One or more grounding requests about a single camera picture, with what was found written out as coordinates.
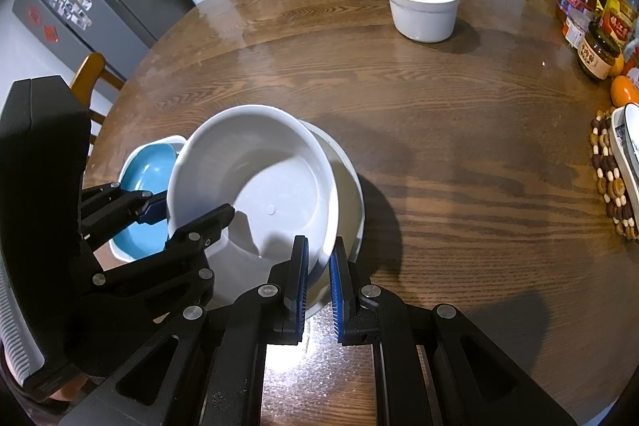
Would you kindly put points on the red packet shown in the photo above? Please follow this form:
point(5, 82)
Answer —
point(631, 69)

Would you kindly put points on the wooden bead trivet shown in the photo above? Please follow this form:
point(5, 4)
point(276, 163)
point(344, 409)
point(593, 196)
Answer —
point(606, 171)

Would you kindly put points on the orange fruit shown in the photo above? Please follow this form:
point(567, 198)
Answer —
point(625, 91)

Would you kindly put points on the square blue patterned plate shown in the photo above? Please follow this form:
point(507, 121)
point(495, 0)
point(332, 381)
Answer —
point(169, 140)

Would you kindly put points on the white blue rimmed plate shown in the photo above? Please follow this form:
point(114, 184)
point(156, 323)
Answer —
point(626, 146)

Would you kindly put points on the wooden chair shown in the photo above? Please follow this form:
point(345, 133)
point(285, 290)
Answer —
point(92, 69)

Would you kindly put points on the white label sauce bottle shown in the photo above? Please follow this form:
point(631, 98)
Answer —
point(576, 31)

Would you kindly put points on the yellow label bottle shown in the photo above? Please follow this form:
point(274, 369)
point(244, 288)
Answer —
point(619, 21)

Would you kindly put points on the dark lid sauce jar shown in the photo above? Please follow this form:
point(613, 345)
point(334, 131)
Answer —
point(596, 56)

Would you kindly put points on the small white ramekin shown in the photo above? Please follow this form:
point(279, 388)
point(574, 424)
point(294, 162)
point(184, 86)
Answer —
point(424, 12)

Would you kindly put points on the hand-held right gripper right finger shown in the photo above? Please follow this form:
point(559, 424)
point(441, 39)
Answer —
point(337, 294)

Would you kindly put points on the dark grey fridge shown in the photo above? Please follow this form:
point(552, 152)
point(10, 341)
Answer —
point(110, 7)

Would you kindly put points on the large white bowl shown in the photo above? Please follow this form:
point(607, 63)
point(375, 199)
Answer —
point(259, 176)
point(348, 191)

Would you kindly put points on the blue oval dish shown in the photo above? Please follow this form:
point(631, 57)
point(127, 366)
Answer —
point(145, 166)

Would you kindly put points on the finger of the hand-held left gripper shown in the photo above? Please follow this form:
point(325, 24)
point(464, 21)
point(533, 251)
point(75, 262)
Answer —
point(152, 211)
point(199, 231)

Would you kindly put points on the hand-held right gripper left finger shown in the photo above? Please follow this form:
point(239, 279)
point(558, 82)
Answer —
point(299, 291)

